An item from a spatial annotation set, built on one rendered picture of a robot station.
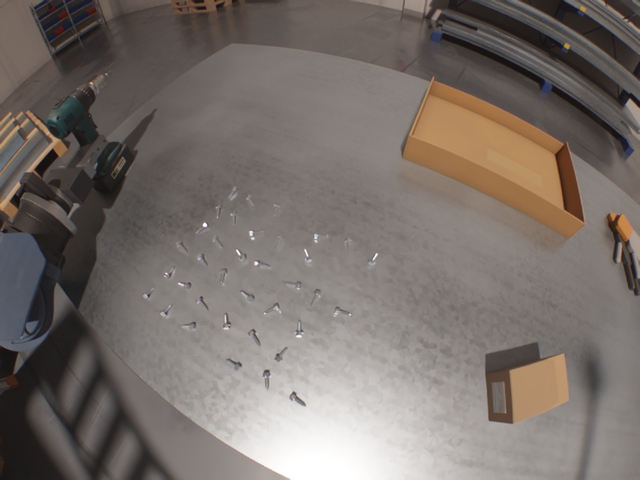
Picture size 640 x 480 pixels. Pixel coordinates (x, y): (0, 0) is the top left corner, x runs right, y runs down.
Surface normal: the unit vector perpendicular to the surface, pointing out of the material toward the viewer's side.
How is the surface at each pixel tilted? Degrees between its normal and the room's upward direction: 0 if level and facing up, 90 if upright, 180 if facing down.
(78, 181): 90
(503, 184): 90
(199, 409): 0
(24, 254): 54
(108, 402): 0
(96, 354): 0
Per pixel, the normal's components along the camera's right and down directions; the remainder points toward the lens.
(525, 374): 0.00, -0.48
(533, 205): -0.44, 0.79
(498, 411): -1.00, 0.01
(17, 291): 0.80, -0.18
